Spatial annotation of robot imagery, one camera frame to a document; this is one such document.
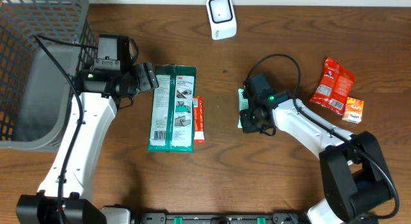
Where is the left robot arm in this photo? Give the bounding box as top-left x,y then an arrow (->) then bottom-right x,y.
15,34 -> 159,223

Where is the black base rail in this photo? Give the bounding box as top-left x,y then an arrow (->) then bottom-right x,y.
102,212 -> 380,224

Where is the white barcode scanner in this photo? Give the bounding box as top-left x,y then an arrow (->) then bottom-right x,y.
205,0 -> 237,40

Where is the dark green package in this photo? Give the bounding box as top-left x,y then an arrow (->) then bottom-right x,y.
148,65 -> 197,152

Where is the small orange white box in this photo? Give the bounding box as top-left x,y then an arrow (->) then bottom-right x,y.
342,97 -> 364,124

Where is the red snack bag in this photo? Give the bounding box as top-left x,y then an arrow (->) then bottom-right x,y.
310,57 -> 355,115

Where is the light green wipes pack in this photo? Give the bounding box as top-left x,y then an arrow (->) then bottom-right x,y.
238,89 -> 249,112

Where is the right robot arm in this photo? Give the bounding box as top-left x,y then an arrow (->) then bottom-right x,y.
240,74 -> 396,223

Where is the red stick sachet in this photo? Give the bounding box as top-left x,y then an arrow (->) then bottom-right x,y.
193,96 -> 205,143

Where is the grey plastic mesh basket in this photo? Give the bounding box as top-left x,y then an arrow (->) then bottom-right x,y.
1,0 -> 97,151

